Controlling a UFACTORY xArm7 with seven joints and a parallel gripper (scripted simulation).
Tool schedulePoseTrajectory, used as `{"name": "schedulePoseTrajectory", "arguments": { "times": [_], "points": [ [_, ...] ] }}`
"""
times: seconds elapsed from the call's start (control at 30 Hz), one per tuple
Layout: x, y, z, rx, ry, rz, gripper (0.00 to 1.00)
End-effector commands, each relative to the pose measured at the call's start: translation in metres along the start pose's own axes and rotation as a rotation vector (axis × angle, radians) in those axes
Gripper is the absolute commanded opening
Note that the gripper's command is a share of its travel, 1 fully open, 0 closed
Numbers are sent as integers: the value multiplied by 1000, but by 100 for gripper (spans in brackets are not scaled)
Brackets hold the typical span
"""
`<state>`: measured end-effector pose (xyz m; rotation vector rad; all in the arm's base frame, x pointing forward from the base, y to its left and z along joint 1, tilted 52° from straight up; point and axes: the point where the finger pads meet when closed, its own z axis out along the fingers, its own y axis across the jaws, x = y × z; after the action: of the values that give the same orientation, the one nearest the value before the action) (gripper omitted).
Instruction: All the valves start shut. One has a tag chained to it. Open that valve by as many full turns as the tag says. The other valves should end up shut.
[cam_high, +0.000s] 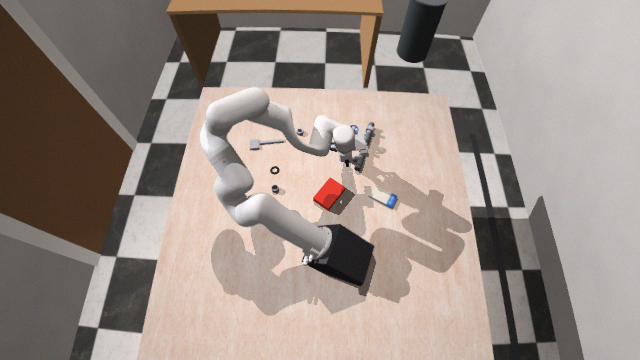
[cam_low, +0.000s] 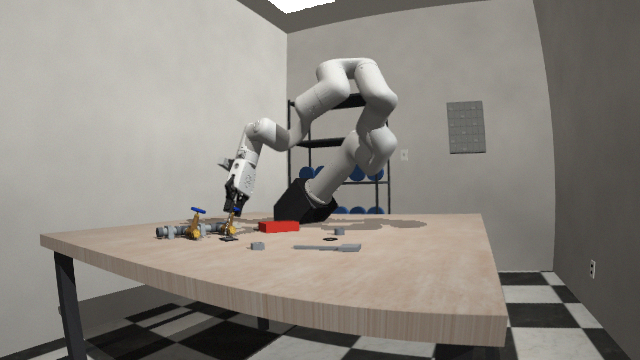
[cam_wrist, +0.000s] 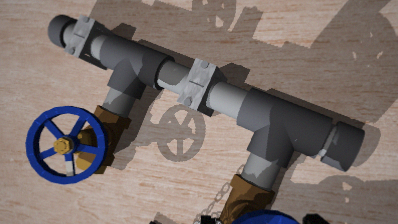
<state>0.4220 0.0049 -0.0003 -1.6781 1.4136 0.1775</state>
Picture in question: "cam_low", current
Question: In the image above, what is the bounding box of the grey hex nut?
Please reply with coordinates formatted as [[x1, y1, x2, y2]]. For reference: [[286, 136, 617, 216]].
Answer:
[[251, 242, 265, 251]]

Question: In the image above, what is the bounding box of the grey pipe manifold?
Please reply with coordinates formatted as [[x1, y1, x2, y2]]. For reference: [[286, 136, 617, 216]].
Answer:
[[156, 206, 240, 239]]

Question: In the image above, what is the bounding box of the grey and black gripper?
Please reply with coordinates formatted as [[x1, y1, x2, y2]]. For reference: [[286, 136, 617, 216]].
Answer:
[[223, 158, 257, 217]]

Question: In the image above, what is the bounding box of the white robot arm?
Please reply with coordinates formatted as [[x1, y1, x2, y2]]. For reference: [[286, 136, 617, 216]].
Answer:
[[217, 58, 398, 205]]

